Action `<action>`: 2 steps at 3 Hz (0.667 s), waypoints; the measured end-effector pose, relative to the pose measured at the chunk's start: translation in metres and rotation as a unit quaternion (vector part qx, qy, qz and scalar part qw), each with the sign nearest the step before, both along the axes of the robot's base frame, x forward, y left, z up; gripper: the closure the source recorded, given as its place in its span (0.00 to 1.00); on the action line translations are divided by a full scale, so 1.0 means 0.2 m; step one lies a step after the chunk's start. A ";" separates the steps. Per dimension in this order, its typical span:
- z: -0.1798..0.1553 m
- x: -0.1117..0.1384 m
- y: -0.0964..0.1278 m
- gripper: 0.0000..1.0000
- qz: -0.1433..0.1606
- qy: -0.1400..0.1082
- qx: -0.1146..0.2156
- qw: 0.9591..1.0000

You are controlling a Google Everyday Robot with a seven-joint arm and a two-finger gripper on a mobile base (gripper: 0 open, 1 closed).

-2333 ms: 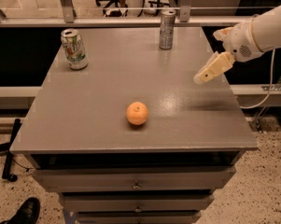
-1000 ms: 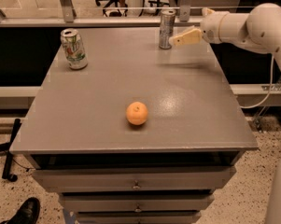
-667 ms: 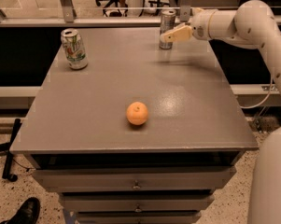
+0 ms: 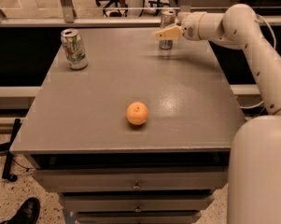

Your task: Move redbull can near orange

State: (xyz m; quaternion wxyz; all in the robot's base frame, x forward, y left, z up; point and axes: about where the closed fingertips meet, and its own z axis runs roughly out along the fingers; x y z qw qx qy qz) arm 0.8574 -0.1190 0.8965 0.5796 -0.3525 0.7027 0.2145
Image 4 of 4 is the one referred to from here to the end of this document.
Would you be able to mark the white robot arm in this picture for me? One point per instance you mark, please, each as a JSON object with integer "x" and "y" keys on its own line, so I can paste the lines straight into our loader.
{"x": 254, "y": 179}

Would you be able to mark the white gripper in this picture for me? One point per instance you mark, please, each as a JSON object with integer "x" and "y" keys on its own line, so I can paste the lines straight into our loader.
{"x": 189, "y": 28}

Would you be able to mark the orange fruit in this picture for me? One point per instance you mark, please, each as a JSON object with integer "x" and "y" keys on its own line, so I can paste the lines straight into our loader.
{"x": 137, "y": 113}

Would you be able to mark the metal railing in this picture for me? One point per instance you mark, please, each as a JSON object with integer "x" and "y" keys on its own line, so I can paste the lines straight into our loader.
{"x": 92, "y": 13}

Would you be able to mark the black stand leg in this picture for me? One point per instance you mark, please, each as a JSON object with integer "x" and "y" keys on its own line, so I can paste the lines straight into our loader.
{"x": 4, "y": 148}

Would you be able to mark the grey drawer cabinet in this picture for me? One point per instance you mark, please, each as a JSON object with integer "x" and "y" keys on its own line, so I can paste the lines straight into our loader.
{"x": 140, "y": 136}

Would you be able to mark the black shoe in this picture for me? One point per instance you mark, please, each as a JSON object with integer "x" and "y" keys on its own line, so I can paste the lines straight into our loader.
{"x": 28, "y": 213}

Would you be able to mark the white green 7up can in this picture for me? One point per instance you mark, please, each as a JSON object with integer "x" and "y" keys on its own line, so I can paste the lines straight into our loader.
{"x": 73, "y": 47}

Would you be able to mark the black office chair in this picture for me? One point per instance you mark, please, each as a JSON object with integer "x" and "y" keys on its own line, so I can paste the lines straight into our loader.
{"x": 113, "y": 8}

